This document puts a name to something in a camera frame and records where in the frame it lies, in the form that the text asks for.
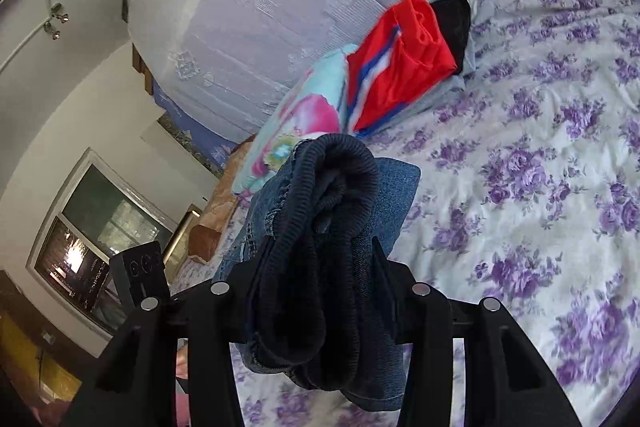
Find bed with purple floral sheet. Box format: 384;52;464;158
172;0;640;427

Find blue denim pants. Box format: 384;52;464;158
212;133;422;412

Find black folded garment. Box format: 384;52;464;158
431;0;473;72

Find wall spotlight fixture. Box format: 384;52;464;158
42;2;71;40

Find white lace cover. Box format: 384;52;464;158
122;0;531;142

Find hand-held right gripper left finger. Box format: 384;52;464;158
60;252;263;427

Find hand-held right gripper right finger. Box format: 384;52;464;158
371;236;583;427

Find blue wall poster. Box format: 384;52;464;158
150;79;236;172

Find dark glass window white frame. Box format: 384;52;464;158
27;149;181;340

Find red folded garment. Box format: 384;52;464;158
345;0;458;138

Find colourful printed pillow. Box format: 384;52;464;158
232;43;361;208

